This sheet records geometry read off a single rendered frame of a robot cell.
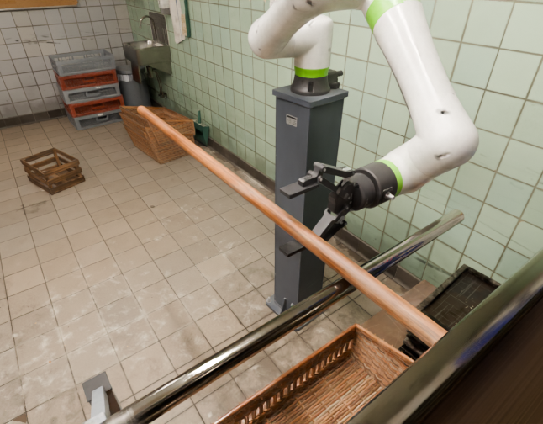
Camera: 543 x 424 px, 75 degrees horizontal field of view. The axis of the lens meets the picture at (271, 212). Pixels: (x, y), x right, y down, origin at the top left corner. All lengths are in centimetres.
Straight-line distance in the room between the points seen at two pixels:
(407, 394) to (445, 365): 3
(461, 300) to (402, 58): 69
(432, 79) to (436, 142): 13
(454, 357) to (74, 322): 216
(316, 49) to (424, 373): 120
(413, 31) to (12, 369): 213
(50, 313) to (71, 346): 29
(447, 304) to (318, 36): 92
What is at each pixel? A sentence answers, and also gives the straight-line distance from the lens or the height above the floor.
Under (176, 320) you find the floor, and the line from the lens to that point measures 209.
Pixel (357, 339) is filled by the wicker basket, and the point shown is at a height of 68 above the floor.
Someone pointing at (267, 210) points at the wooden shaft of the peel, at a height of 120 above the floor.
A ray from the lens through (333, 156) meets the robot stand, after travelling 150.
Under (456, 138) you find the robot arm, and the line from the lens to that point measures 77.
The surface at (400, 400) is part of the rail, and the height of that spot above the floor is 143.
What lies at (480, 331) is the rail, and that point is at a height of 143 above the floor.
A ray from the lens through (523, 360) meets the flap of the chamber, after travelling 26.
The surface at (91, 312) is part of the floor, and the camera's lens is 229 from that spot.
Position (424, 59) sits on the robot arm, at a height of 143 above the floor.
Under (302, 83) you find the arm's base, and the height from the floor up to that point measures 124.
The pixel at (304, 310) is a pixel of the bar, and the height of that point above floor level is 117.
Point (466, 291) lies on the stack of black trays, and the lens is 121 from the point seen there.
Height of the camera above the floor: 159
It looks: 35 degrees down
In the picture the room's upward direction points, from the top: straight up
